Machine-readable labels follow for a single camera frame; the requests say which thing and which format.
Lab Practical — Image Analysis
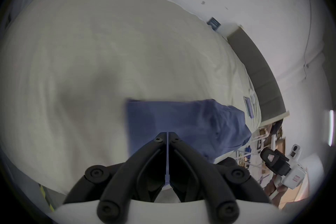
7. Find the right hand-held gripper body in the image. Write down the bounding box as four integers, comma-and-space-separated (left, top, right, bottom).
260, 144, 308, 190

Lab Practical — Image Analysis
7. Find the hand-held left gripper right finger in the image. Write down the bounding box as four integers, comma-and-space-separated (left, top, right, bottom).
168, 132, 271, 224

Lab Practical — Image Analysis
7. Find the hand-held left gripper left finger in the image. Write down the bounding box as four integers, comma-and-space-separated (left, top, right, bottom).
63, 132, 167, 224

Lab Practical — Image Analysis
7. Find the dark blue shirt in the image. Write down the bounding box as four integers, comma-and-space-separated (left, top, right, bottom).
125, 98, 253, 165

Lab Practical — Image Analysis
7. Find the person's right hand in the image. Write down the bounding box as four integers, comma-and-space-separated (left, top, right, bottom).
265, 175, 291, 208

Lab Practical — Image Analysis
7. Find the small blue-edged card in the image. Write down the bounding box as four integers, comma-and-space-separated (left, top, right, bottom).
243, 96, 256, 117

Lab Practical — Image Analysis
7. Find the grey padded headboard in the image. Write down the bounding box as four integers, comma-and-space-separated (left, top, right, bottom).
226, 26, 287, 124

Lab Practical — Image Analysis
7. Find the bed with beige sheet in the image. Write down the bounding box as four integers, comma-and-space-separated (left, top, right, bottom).
0, 0, 263, 195

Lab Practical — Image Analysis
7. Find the small blue striped object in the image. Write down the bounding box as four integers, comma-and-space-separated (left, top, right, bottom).
207, 17, 221, 32

